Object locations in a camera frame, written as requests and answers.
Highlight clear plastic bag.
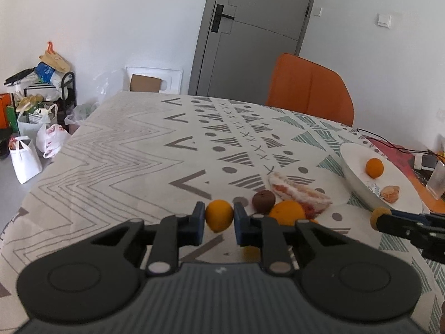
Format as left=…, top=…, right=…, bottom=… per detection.
left=64, top=102, right=100, bottom=134

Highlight white plastic bag red print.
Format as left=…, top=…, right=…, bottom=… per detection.
left=36, top=123, right=70, bottom=159

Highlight grey power adapter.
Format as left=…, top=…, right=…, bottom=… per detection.
left=414, top=153, right=439, bottom=171

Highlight large round orange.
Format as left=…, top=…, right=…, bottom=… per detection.
left=269, top=200, right=307, bottom=227

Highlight orange box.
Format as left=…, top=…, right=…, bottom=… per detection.
left=0, top=94, right=13, bottom=129

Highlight peeled pomelo wedge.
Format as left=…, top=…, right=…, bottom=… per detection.
left=268, top=171, right=333, bottom=218

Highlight black storage rack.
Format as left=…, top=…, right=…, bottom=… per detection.
left=21, top=71, right=77, bottom=126

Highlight black cable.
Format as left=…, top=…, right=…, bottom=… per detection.
left=356, top=129, right=445, bottom=157

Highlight black door handle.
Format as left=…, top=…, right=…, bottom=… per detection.
left=210, top=4, right=235, bottom=33

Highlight white round bowl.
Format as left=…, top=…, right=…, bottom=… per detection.
left=339, top=142, right=423, bottom=213

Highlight clear drinking glass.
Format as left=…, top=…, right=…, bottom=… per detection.
left=427, top=162, right=445, bottom=200

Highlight brown cardboard box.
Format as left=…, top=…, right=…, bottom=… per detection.
left=130, top=74, right=162, bottom=93

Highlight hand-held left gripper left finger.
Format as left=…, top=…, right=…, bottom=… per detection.
left=90, top=202, right=206, bottom=277

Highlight small yellow-brown longan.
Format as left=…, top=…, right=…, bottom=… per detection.
left=370, top=208, right=392, bottom=231

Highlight small round orange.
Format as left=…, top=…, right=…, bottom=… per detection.
left=205, top=199, right=234, bottom=234

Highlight green box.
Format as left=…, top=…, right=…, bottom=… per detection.
left=6, top=106, right=19, bottom=133

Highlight grey door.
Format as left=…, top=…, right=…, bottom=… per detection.
left=189, top=0, right=320, bottom=107

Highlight tan paper bag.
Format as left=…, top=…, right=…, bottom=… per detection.
left=38, top=42, right=72, bottom=72

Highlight brown round fruit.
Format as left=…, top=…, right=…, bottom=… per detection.
left=252, top=190, right=276, bottom=214

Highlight flat black item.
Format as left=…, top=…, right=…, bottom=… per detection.
left=3, top=69, right=35, bottom=86

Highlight blue white packet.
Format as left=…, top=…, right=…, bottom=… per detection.
left=35, top=62, right=63, bottom=84

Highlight pale slippers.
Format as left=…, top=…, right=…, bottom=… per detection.
left=16, top=94, right=44, bottom=112

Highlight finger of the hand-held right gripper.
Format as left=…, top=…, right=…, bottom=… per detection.
left=389, top=209, right=445, bottom=229
left=376, top=215, right=445, bottom=266

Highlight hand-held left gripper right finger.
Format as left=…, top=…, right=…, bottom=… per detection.
left=234, top=202, right=351, bottom=275

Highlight orange chair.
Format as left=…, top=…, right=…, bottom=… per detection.
left=265, top=53, right=355, bottom=127

